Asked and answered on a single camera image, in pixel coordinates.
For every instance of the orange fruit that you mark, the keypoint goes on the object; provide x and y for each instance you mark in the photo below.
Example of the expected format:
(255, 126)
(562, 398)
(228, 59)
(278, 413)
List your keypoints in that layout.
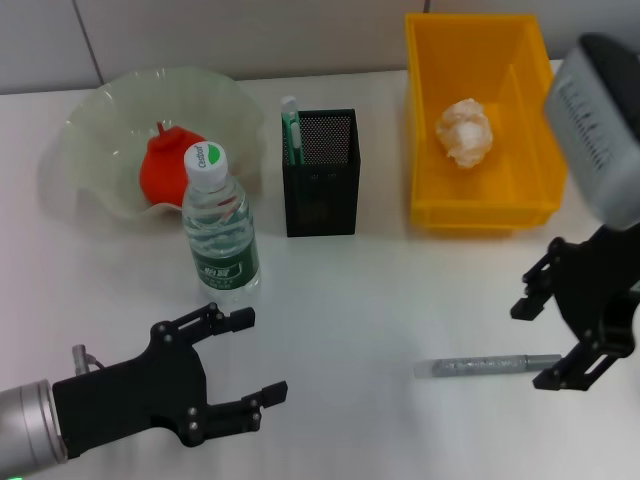
(160, 170)

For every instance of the clear water bottle green label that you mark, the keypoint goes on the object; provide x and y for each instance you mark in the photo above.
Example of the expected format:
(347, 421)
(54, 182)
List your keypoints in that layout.
(220, 235)

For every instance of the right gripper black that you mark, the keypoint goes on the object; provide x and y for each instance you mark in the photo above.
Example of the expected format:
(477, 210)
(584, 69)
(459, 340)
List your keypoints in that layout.
(600, 285)

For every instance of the white paper ball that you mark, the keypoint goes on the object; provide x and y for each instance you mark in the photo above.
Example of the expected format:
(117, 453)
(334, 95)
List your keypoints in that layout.
(465, 132)

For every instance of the grey marker pen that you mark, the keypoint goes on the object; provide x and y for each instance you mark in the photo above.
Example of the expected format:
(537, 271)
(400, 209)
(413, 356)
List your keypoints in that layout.
(475, 365)

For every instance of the yellow plastic bin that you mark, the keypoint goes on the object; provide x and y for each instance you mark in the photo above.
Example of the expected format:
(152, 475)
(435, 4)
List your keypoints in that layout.
(525, 175)

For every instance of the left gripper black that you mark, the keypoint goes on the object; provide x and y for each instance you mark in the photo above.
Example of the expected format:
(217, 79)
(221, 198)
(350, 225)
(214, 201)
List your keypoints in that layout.
(135, 400)

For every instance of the black mesh pen holder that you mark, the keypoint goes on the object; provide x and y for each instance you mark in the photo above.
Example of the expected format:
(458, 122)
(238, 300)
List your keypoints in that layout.
(325, 210)

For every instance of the green utility knife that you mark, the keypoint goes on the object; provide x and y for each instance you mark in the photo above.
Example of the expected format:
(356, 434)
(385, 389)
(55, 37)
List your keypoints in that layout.
(291, 135)

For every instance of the wavy green glass fruit plate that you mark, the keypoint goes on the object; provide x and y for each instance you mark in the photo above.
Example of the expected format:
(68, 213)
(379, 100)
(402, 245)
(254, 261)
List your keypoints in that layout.
(100, 125)

